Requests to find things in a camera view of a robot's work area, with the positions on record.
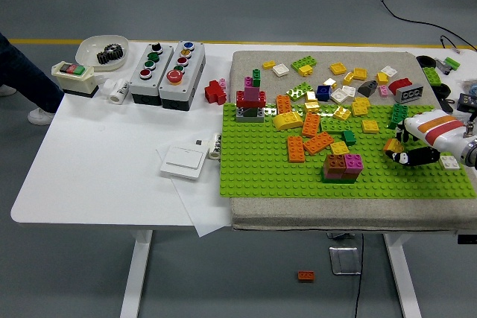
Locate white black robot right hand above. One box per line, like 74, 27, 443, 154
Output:
383, 108, 471, 168

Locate dark green tall toy brick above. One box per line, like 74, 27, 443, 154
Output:
388, 103, 410, 130

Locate orange 2x2 toy brick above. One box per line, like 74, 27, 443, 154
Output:
382, 138, 405, 153

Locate magenta 2x2 toy brick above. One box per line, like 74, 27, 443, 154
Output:
344, 153, 364, 171

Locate grey toy brick with holes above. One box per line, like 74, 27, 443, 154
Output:
395, 84, 426, 104

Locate green 2x4 toy brick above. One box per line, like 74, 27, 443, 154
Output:
421, 66, 442, 86

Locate red curved toy brick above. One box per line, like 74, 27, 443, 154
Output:
388, 77, 414, 95

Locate blue 2x2 toy brick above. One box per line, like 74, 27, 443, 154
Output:
315, 85, 333, 103

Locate yellow curved toy brick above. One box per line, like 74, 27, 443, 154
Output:
273, 111, 305, 133

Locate green toy baseplate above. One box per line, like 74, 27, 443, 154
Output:
218, 103, 477, 202

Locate multicolour toy brick tower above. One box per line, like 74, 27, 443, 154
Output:
236, 68, 268, 124

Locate red toy brick cluster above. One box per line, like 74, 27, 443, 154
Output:
203, 79, 228, 106

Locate black box device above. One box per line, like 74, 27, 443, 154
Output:
457, 92, 477, 113

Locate plastic bag with blue parts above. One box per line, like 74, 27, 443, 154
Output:
459, 77, 477, 98

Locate silver metal part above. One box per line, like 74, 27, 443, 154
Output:
433, 57, 452, 74

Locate dark grey sloped brick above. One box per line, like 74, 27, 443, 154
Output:
357, 80, 382, 98

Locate lime green flat plate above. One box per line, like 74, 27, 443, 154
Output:
320, 117, 353, 133

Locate brown pink green brick stack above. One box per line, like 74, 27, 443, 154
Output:
321, 153, 363, 185

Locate lime green 2x4 brick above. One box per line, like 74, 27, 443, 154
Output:
290, 55, 319, 73
285, 82, 315, 103

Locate white table leg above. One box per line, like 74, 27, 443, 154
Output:
382, 233, 423, 318
119, 229, 154, 318

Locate metal floor socket plate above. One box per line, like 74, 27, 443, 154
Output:
327, 245, 363, 276

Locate white labelled roll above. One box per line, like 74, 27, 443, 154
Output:
207, 132, 224, 161

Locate grey emergency stop box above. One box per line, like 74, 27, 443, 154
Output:
158, 39, 207, 112

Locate white paper sheet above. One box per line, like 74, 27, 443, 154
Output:
155, 145, 235, 238

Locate grey four-button control box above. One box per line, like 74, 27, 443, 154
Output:
128, 42, 175, 106

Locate white pipe fitting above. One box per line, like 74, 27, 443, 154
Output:
101, 77, 131, 104

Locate black metal gear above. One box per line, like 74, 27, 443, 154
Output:
96, 43, 125, 65

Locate white plastic bowl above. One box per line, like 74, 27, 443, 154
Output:
75, 34, 130, 73

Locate person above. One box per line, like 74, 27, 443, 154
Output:
0, 33, 66, 126

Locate black cable with connector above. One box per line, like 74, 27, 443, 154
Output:
439, 34, 477, 54

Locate black hanging cable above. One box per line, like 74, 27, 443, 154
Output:
353, 233, 365, 318

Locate long black floor cable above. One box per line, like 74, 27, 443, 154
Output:
370, 0, 477, 52

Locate white wall switch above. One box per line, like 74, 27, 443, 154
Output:
159, 144, 209, 182

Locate cream red-green switch box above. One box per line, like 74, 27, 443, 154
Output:
50, 61, 100, 99

